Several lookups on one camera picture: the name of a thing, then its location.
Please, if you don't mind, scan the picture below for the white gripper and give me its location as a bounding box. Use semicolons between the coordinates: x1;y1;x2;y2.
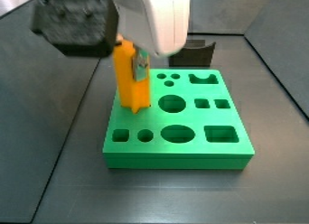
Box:
112;0;191;81

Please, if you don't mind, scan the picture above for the orange star-shaped peg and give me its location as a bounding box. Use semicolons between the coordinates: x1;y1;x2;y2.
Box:
113;34;151;114

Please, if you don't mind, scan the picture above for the black curved holder block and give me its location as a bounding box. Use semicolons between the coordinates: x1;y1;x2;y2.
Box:
168;40;216;67

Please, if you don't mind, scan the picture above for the green shape-sorting board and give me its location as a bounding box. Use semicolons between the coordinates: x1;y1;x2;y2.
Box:
102;69;254;170

